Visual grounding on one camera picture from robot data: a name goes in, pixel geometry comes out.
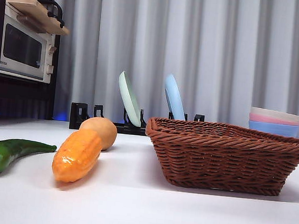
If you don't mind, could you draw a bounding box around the tan potato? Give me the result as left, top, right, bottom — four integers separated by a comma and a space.
77, 115, 120, 153

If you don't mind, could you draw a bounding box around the orange corn cob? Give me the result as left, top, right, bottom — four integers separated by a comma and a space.
50, 126, 105, 187

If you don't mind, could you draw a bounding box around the brown wicker basket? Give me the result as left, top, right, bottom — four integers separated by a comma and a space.
140, 115, 299, 199

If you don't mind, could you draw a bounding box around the green cucumber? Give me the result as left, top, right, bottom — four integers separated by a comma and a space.
0, 137, 58, 181

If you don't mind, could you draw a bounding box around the pale green plate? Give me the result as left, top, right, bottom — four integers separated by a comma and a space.
114, 70, 147, 128

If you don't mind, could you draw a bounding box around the light blue plate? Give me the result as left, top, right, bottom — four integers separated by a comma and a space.
161, 73, 190, 121

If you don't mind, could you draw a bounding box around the black dish rack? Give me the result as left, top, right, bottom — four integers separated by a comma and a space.
68, 101, 206, 142

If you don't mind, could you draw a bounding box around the grey pleated curtain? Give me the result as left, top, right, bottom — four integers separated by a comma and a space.
0, 0, 299, 145

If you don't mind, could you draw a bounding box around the pink bowl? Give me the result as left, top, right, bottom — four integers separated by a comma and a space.
248, 112, 299, 128

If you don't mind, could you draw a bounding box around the cream microwave oven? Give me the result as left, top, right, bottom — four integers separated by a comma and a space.
0, 0, 61, 85

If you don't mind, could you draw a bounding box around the wooden cutting board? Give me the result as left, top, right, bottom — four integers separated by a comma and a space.
3, 0, 74, 37

